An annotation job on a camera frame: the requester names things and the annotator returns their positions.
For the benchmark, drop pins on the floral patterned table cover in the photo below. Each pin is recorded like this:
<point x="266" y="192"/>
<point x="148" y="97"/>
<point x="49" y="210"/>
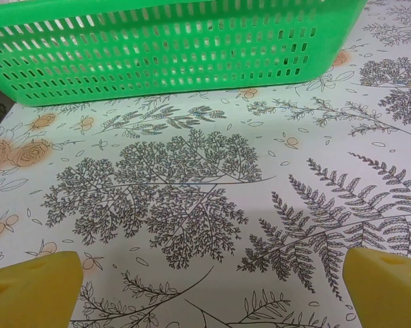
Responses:
<point x="205" y="191"/>

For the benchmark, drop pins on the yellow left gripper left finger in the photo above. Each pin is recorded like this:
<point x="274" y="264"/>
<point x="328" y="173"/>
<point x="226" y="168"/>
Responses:
<point x="31" y="290"/>

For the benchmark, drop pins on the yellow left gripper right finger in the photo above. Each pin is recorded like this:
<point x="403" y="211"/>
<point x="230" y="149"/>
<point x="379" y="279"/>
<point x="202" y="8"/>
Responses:
<point x="386" y="290"/>

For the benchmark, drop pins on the green plastic slotted basket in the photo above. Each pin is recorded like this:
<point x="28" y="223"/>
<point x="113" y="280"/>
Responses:
<point x="164" y="48"/>

